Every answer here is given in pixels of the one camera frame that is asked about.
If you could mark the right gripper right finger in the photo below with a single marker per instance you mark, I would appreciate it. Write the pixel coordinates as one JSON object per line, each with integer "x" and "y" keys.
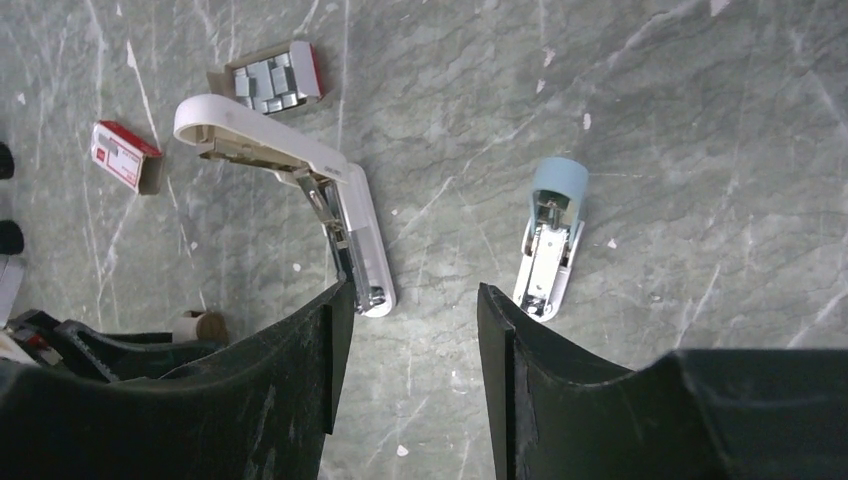
{"x": 558, "y": 411}

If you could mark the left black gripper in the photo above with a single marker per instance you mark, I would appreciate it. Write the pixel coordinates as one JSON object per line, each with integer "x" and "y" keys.
{"x": 86, "y": 352}

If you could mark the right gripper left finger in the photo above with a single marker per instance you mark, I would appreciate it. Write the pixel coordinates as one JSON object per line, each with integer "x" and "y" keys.
{"x": 258, "y": 409}

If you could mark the red staple box sleeve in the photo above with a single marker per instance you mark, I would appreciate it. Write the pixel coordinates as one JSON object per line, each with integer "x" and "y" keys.
{"x": 126, "y": 156}

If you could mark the long white stapler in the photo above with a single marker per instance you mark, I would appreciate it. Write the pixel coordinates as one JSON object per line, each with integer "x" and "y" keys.
{"x": 336, "y": 189}

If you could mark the small blue stapler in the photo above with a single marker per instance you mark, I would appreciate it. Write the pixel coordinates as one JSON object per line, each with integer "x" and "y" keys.
{"x": 551, "y": 238}

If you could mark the staple tray with staples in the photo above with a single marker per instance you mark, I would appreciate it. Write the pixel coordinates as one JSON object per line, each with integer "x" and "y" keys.
{"x": 275, "y": 79}

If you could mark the small beige stapler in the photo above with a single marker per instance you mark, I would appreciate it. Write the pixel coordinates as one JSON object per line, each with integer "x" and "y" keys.
{"x": 201, "y": 326}

